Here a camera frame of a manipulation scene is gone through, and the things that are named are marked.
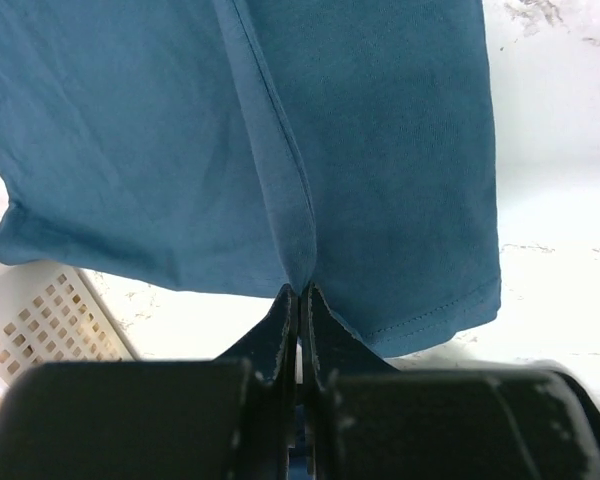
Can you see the blue t shirt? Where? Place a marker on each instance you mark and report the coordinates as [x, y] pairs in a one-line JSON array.
[[233, 147]]

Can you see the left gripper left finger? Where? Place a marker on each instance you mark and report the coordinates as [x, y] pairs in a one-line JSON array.
[[228, 418]]

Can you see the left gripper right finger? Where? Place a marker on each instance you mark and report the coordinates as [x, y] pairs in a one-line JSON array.
[[365, 419]]

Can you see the white plastic basket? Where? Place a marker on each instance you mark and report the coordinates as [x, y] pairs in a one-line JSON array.
[[48, 314]]

